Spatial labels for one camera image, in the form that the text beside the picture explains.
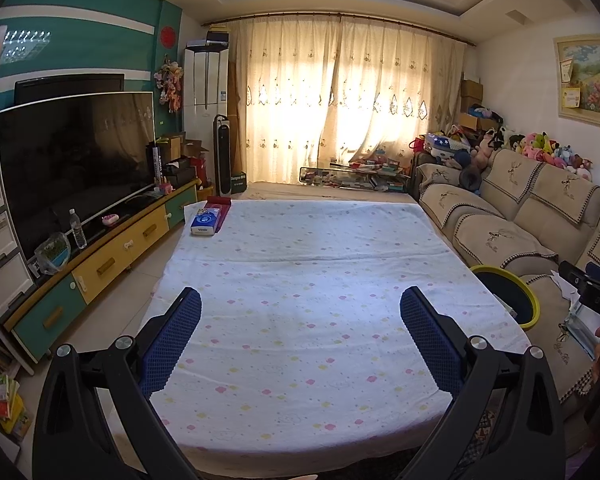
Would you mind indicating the cream embroidered curtain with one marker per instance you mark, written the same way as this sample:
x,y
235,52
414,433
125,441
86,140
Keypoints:
x,y
345,100

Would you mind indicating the small pink object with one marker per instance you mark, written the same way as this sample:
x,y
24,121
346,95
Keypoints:
x,y
110,219

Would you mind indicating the red round wall ornament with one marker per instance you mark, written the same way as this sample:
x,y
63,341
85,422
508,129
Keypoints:
x,y
167,36

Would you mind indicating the green box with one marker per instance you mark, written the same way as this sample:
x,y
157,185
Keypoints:
x,y
238,182

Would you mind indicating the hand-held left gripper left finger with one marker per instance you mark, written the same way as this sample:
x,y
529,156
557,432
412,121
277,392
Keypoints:
x,y
172,345

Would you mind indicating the hanging artificial flowers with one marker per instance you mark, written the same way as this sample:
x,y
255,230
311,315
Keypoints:
x,y
169,85

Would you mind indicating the clear bag with greens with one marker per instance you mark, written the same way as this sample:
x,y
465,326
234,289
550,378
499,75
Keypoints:
x,y
52,255

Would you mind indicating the stack of cardboard boxes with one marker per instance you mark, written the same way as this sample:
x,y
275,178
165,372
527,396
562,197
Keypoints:
x,y
472,95

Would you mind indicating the pile of plush toys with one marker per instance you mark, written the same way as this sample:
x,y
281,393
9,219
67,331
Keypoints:
x,y
535,147

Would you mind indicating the red box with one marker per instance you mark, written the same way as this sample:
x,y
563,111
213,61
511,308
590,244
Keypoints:
x,y
220,203

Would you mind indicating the beige sofa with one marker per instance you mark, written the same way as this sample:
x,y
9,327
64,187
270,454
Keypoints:
x,y
500,230

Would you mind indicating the clear water bottle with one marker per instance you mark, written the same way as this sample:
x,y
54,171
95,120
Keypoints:
x,y
78,232

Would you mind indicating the crumpled plastic bag with papers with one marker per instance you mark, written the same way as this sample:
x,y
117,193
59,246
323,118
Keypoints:
x,y
580,327

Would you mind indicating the blue white tissue pack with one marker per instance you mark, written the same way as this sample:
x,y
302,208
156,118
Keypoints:
x,y
206,224

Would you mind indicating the framed flower picture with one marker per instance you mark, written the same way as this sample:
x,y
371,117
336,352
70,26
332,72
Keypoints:
x,y
595,80

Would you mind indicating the yellow green television cabinet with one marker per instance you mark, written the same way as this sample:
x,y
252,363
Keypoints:
x,y
120,255

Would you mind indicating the white standing air conditioner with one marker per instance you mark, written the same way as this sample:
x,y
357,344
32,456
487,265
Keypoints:
x,y
205,100

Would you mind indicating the black box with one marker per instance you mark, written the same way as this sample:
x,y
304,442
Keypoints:
x,y
180,172

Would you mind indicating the pile of snack packets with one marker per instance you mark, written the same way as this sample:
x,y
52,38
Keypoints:
x,y
5,400

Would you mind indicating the large curved television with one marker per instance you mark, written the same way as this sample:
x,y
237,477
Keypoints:
x,y
75,165

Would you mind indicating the white plastic drawer unit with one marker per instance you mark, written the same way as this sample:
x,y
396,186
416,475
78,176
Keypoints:
x,y
0,240

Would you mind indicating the black white tower fan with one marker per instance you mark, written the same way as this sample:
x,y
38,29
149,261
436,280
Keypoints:
x,y
223,157

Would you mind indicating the open cardboard box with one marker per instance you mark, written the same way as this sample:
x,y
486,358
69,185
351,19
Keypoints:
x,y
172,145

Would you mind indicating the yellow rimmed bin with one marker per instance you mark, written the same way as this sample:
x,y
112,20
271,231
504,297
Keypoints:
x,y
505,290

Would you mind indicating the star printed bag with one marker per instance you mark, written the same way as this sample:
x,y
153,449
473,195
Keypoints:
x,y
445,144

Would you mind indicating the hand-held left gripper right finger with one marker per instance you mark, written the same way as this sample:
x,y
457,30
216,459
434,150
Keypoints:
x,y
427,345

